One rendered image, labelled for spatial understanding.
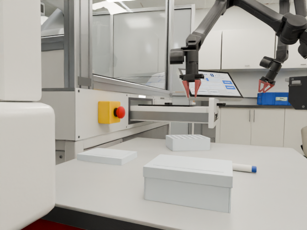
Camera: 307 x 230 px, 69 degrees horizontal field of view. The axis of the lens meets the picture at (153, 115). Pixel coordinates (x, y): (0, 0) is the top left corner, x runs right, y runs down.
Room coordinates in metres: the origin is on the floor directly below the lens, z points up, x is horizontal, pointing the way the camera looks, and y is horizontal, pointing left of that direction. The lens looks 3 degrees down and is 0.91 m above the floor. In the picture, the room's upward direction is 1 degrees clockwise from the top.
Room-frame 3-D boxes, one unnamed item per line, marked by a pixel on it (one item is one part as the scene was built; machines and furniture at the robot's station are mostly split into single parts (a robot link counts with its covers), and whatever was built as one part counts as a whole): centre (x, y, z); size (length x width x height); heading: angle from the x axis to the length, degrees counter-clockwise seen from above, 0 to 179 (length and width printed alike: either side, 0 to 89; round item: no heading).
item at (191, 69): (1.00, -0.17, 1.05); 0.10 x 0.07 x 0.07; 71
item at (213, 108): (0.94, -0.26, 0.87); 0.29 x 0.02 x 0.11; 160
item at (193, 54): (1.00, -0.16, 1.11); 0.07 x 0.06 x 0.07; 81
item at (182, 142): (0.73, -0.11, 0.78); 0.12 x 0.08 x 0.04; 102
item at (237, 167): (0.50, -0.16, 0.77); 0.14 x 0.02 x 0.02; 67
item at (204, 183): (0.35, -0.06, 0.79); 0.13 x 0.09 x 0.05; 71
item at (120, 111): (0.72, 0.11, 0.88); 0.04 x 0.03 x 0.04; 160
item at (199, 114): (1.01, -0.06, 0.86); 0.40 x 0.26 x 0.06; 70
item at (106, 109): (0.73, 0.14, 0.88); 0.07 x 0.05 x 0.07; 160
